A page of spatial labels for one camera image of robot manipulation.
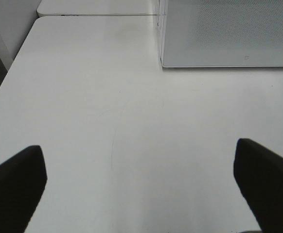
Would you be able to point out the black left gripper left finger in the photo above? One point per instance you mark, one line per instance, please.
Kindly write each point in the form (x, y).
(23, 178)

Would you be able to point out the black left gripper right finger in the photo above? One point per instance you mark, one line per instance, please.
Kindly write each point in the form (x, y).
(258, 172)

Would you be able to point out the white microwave oven body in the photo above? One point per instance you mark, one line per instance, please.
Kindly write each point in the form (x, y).
(162, 31)

